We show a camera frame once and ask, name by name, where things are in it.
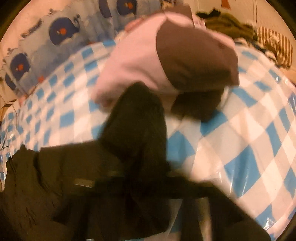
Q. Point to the dark olive puffer jacket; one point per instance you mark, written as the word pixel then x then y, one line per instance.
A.
pixel 118 187

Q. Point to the pink and brown folded garment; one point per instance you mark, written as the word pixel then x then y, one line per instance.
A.
pixel 176 57

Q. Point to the blue white checkered bed cover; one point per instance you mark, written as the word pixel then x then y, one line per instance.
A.
pixel 247 148

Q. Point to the whale print blue pillow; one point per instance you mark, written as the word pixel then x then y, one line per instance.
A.
pixel 45 33

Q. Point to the brown white striped cloth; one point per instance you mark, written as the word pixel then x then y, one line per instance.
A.
pixel 278 44

